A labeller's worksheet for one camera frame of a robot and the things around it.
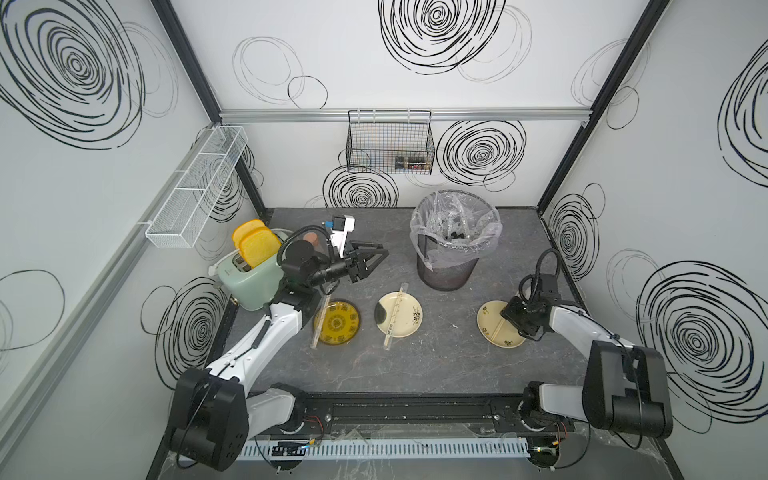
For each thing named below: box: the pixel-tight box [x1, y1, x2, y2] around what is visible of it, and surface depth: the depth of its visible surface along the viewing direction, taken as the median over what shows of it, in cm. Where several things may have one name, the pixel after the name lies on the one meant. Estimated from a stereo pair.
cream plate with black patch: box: [375, 291, 423, 338], surface depth 93 cm
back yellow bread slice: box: [232, 219, 268, 250], surface depth 86 cm
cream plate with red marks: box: [476, 299, 526, 349], surface depth 90 cm
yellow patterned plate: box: [314, 301, 360, 345], surface depth 91 cm
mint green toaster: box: [216, 250, 284, 311], surface depth 84 cm
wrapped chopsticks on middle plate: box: [384, 282, 409, 351], surface depth 93 cm
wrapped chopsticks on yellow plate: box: [310, 294, 337, 349], surface depth 90 cm
